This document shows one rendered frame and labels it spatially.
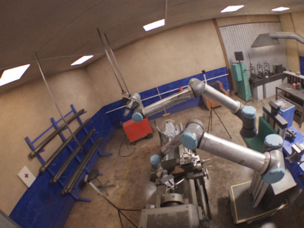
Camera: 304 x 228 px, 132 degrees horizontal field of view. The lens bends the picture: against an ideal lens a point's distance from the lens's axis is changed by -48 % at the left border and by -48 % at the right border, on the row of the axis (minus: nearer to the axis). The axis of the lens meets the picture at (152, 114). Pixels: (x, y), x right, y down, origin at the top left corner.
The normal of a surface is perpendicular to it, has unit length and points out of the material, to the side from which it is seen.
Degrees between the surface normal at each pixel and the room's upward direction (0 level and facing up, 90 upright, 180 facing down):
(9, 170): 90
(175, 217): 0
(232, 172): 0
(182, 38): 90
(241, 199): 0
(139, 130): 90
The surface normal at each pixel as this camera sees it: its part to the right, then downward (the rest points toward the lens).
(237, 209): -0.35, -0.86
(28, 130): 0.94, -0.28
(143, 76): -0.08, 0.42
